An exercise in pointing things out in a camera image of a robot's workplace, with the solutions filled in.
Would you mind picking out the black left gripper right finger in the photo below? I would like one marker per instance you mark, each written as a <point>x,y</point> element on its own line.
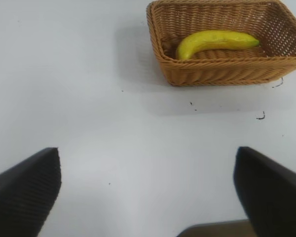
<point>273,192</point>

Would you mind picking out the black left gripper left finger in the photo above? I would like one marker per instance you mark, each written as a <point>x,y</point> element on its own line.
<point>22,192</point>

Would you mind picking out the yellow banana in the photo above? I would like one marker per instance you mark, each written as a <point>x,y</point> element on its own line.
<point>212,40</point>

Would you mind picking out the tan woven wicker basket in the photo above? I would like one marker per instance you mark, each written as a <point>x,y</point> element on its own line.
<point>227,71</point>

